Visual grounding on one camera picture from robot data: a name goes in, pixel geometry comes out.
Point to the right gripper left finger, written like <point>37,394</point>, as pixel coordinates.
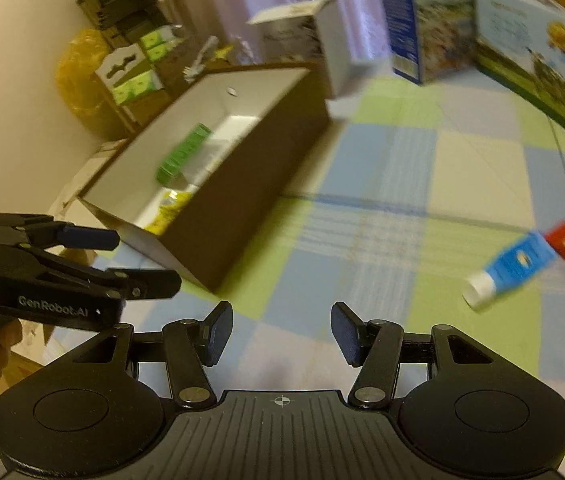
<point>191,345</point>

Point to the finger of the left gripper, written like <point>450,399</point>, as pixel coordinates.
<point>43,231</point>
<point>38,275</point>

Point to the green blue milk box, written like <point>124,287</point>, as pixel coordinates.
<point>521,44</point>

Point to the green white spray box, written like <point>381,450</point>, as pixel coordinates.
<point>174,162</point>

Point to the cardboard boxes with tissues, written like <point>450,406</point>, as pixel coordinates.
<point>142,80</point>

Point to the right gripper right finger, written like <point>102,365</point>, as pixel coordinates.
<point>373,346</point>

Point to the brown cardboard storage box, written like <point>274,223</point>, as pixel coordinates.
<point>264,120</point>

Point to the white humidifier box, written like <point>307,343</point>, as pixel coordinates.
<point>309,34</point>

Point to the blue milk carton box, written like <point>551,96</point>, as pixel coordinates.
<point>430,38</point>

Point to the yellow plastic bag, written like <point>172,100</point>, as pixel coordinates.
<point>79,88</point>

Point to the yellow snack packet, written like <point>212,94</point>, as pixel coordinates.
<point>170,205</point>

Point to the black metal rack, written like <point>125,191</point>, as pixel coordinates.
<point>123,22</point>

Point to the blue hand cream tube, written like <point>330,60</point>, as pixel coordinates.
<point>509,270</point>

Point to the checkered tablecloth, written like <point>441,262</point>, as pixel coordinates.
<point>415,189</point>

